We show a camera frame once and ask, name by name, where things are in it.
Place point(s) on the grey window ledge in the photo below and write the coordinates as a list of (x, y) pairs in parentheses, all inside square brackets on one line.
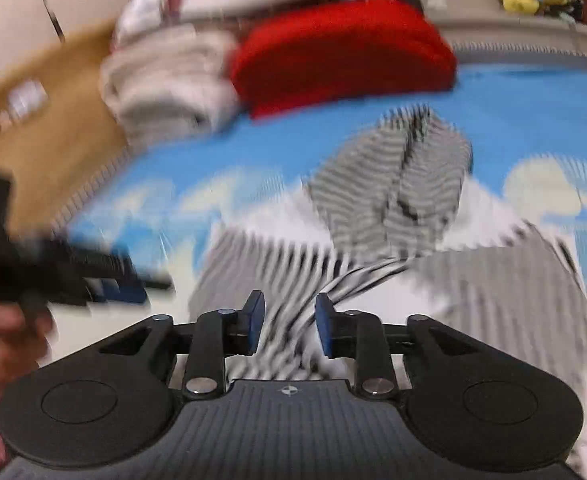
[(498, 22)]

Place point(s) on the black white striped garment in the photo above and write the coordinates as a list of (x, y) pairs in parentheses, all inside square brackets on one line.
[(293, 280)]

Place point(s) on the person's left hand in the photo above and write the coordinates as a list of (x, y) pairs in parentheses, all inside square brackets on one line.
[(8, 340)]

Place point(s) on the cream folded knit cloth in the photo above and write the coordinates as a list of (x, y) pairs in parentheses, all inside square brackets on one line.
[(168, 85)]

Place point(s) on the brown cardboard box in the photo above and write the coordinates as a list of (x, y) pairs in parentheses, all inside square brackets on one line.
[(53, 150)]

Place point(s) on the fine striped grey garment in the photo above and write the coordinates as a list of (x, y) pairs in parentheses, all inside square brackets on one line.
[(368, 185)]

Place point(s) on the blue white printed mat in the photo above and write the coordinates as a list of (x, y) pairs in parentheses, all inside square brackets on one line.
[(283, 150)]

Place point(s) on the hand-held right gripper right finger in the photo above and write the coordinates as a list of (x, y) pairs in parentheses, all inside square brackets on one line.
[(323, 326)]

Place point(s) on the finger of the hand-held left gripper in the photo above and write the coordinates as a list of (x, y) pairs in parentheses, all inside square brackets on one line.
[(118, 266), (118, 292)]

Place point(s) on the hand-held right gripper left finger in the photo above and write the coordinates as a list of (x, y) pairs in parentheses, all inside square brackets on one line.
[(256, 321)]

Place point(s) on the cream wardrobe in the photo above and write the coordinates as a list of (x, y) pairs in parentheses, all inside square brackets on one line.
[(18, 10)]

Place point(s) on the red folded cloth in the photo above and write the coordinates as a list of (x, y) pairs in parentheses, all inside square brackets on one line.
[(343, 55)]

